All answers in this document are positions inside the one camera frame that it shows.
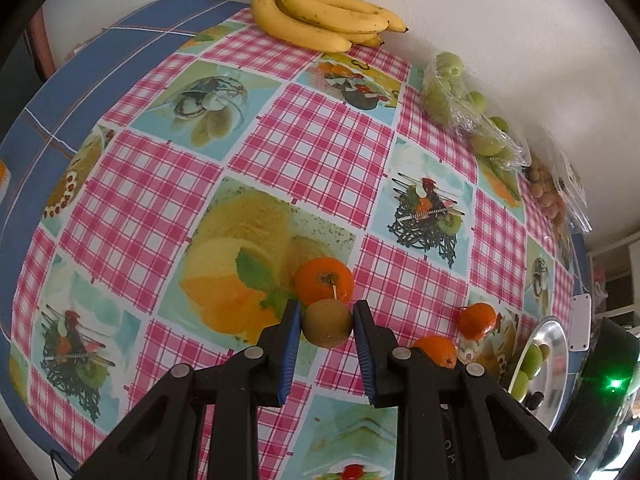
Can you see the plastic bag of green jujubes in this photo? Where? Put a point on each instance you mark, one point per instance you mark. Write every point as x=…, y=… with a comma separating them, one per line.
x=450, y=95

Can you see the white shelf unit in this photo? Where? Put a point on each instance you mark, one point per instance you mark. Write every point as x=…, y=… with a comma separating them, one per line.
x=617, y=265

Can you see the brown kiwi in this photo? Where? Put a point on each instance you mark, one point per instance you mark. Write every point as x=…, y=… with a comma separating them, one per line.
x=327, y=324
x=544, y=351

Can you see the green jujube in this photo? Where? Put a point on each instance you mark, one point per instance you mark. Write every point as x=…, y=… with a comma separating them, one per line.
x=531, y=360
x=519, y=386

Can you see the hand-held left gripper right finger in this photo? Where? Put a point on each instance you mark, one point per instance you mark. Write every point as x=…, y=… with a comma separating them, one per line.
x=365, y=355

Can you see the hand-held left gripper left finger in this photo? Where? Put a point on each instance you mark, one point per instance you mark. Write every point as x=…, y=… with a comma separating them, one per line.
x=290, y=355

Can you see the silver metal bowl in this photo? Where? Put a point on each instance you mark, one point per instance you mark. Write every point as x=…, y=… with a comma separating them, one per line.
x=550, y=390

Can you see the orange mandarin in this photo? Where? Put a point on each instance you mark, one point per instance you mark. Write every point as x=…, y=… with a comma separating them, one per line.
x=320, y=277
x=476, y=321
x=436, y=351

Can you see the orange pleated object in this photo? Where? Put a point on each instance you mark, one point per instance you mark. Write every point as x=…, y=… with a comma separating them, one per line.
x=2, y=174

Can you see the blue tablecloth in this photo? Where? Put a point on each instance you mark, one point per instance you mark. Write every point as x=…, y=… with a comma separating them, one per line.
x=75, y=75

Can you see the pink chair back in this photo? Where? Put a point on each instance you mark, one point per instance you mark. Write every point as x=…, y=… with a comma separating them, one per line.
x=42, y=45

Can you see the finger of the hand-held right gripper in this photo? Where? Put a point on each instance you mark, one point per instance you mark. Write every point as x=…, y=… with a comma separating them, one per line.
x=451, y=440

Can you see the yellow banana bunch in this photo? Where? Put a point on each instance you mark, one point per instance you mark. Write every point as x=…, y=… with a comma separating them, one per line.
x=320, y=17

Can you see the white flat device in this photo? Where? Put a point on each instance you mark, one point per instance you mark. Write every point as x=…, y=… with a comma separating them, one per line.
x=581, y=322

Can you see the pink checkered printed tablecloth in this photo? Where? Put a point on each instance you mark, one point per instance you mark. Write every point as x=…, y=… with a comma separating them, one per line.
x=300, y=150

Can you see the dark purple plum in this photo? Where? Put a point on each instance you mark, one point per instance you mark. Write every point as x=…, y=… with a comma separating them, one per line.
x=536, y=400

